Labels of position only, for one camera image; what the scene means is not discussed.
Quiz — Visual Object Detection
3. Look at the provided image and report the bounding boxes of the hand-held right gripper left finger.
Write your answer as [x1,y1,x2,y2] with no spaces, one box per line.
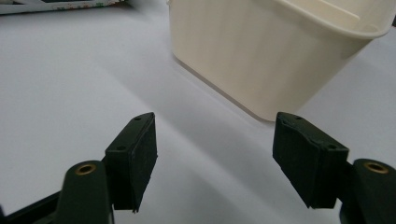
[103,112,159,214]

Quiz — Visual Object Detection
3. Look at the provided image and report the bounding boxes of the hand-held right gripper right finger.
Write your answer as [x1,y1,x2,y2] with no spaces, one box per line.
[272,111,350,210]

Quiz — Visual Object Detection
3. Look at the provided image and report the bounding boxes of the cream plastic bin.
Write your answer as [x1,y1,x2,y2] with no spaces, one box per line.
[166,0,396,122]

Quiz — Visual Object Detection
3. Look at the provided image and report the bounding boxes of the white printed box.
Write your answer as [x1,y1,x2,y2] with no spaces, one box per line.
[0,0,130,16]

